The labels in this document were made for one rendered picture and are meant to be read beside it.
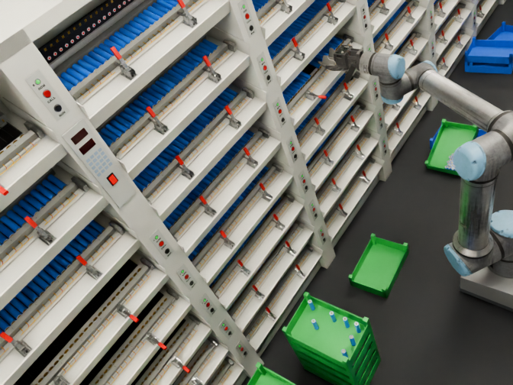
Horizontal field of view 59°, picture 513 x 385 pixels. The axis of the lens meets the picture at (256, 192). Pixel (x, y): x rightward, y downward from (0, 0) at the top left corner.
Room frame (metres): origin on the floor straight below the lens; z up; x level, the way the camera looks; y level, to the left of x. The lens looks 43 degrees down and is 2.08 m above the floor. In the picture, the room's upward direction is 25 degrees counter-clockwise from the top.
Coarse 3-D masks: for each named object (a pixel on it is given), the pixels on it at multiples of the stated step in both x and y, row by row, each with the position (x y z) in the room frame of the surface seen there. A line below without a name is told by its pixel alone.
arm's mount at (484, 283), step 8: (480, 272) 0.98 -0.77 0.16; (488, 272) 0.96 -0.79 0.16; (464, 280) 0.98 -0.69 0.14; (472, 280) 0.96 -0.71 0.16; (480, 280) 0.94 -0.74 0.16; (488, 280) 0.93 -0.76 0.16; (496, 280) 0.91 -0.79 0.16; (504, 280) 0.90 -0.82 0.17; (512, 280) 0.88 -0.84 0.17; (464, 288) 0.98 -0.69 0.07; (472, 288) 0.96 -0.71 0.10; (480, 288) 0.93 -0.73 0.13; (488, 288) 0.90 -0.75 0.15; (496, 288) 0.88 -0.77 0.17; (504, 288) 0.86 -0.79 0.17; (512, 288) 0.85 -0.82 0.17; (488, 296) 0.90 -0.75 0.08; (496, 296) 0.87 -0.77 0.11; (504, 296) 0.85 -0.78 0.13; (512, 296) 0.82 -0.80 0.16; (504, 304) 0.84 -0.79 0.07; (512, 304) 0.82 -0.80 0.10
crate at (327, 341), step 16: (304, 304) 1.09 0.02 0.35; (320, 304) 1.06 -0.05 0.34; (304, 320) 1.03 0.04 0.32; (320, 320) 1.00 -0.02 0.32; (352, 320) 0.94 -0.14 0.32; (368, 320) 0.87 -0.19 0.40; (288, 336) 0.97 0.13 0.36; (304, 336) 0.96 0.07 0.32; (320, 336) 0.93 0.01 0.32; (336, 336) 0.90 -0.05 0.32; (320, 352) 0.85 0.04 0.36; (336, 352) 0.84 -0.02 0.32; (352, 352) 0.81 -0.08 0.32
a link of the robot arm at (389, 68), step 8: (376, 56) 1.53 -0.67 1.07; (384, 56) 1.51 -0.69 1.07; (392, 56) 1.48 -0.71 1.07; (400, 56) 1.47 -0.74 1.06; (376, 64) 1.50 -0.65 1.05; (384, 64) 1.48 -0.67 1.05; (392, 64) 1.45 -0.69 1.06; (400, 64) 1.45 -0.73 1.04; (376, 72) 1.50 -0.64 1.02; (384, 72) 1.47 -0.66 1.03; (392, 72) 1.44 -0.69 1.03; (400, 72) 1.45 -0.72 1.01; (384, 80) 1.47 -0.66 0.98; (392, 80) 1.46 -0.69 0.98
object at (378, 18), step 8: (368, 0) 2.12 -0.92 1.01; (376, 0) 2.09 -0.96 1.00; (384, 0) 2.10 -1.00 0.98; (392, 0) 2.10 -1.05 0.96; (400, 0) 2.09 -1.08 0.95; (376, 8) 2.07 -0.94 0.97; (384, 8) 2.03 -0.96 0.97; (392, 8) 2.05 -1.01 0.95; (376, 16) 2.02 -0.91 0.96; (384, 16) 2.01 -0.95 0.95; (376, 24) 1.96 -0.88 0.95; (384, 24) 2.00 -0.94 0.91; (376, 32) 1.95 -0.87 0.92
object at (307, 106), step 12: (336, 36) 1.95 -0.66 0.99; (348, 36) 1.89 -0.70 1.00; (360, 36) 1.85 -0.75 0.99; (360, 48) 1.84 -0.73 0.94; (312, 72) 1.76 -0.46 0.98; (336, 72) 1.73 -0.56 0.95; (324, 84) 1.68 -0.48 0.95; (300, 108) 1.58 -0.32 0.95; (312, 108) 1.61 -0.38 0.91; (300, 120) 1.54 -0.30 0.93
